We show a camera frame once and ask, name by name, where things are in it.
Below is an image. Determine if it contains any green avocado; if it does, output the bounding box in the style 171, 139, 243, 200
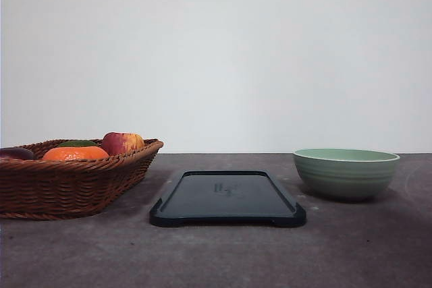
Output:
57, 140, 97, 147

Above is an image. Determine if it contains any green ceramic bowl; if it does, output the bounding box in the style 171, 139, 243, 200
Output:
293, 148, 400, 198

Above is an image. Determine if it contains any dark purple eggplant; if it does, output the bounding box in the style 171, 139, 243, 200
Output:
0, 148, 34, 159

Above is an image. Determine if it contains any red yellow apple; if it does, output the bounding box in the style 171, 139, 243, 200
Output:
102, 132, 144, 155

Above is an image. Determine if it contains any dark rectangular tray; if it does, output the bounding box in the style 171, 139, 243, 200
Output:
150, 170, 306, 227

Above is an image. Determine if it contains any orange tangerine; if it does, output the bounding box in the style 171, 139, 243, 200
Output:
43, 146, 110, 161

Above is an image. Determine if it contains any brown wicker basket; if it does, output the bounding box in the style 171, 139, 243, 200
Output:
0, 138, 164, 221

